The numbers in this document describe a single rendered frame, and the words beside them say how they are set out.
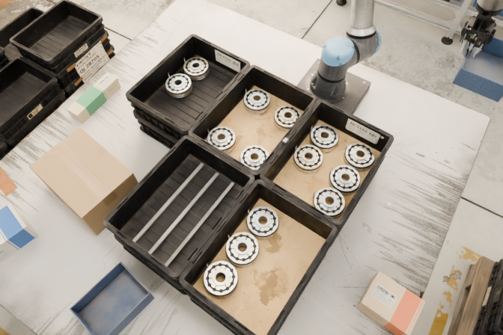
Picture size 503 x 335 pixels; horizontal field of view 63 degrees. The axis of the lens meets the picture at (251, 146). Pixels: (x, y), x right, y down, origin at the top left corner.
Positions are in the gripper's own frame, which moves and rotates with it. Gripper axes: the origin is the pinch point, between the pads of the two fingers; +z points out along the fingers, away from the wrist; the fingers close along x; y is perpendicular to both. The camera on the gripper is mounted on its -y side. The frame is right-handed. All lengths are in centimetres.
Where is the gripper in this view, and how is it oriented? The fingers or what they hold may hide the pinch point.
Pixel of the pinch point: (468, 52)
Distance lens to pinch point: 156.0
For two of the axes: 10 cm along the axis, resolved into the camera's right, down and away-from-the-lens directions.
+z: 0.8, 5.7, 8.1
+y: -5.5, 7.1, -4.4
